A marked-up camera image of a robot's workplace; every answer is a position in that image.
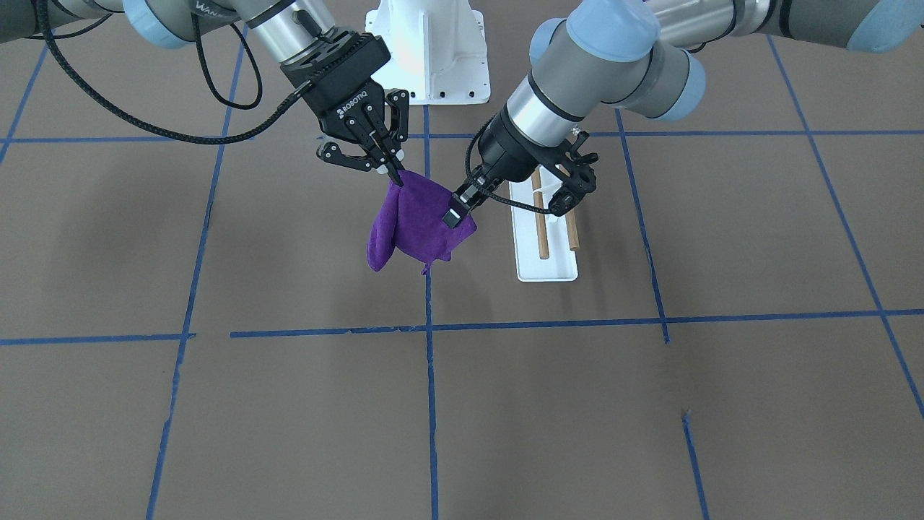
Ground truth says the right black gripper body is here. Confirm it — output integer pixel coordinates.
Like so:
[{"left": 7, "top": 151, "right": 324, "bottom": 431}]
[{"left": 280, "top": 30, "right": 391, "bottom": 142}]

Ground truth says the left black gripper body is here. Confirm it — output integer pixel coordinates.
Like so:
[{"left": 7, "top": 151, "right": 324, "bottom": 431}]
[{"left": 466, "top": 108, "right": 550, "bottom": 192}]

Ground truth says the purple microfiber towel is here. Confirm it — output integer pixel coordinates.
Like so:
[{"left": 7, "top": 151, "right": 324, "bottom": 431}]
[{"left": 367, "top": 169, "right": 476, "bottom": 275}]

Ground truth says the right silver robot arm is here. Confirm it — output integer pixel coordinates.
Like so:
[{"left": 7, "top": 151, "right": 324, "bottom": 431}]
[{"left": 1, "top": 1, "right": 410, "bottom": 186}]

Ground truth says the short wooden rack bar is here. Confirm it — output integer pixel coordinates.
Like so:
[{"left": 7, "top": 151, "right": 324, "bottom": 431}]
[{"left": 531, "top": 167, "right": 550, "bottom": 260}]

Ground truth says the tall wooden rack bar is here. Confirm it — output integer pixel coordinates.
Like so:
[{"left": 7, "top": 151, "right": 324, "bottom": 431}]
[{"left": 564, "top": 208, "right": 580, "bottom": 251}]

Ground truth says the white rack base tray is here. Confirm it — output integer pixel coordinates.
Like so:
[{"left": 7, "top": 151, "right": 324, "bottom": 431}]
[{"left": 509, "top": 167, "right": 580, "bottom": 282}]

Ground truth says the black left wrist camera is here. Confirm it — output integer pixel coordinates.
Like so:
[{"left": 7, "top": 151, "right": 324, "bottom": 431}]
[{"left": 539, "top": 127, "right": 598, "bottom": 217}]

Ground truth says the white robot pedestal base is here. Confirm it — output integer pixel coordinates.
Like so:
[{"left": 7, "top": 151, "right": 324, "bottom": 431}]
[{"left": 365, "top": 1, "right": 492, "bottom": 105}]

